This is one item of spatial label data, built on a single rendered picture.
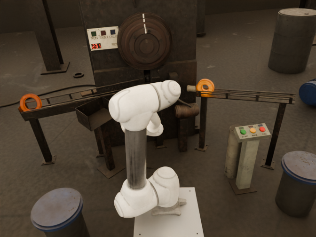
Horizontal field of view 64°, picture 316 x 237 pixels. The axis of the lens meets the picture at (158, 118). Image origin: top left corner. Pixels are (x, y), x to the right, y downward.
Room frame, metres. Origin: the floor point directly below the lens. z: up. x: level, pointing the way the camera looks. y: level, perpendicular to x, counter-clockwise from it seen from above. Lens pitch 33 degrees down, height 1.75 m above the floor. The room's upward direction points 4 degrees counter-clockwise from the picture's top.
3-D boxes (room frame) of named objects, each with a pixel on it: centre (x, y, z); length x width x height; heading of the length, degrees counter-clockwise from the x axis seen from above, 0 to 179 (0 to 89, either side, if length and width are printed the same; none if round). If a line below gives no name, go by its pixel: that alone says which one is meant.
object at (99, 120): (1.81, 0.51, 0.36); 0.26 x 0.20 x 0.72; 132
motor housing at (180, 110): (2.05, -0.28, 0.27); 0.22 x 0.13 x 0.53; 97
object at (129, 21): (2.15, 0.07, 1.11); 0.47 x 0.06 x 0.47; 97
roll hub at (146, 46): (2.05, 0.05, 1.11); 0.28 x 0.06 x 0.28; 97
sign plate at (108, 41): (2.22, 0.42, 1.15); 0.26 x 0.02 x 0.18; 97
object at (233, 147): (1.65, -0.64, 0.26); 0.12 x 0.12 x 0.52
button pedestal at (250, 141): (1.50, -0.70, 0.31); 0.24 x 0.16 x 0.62; 97
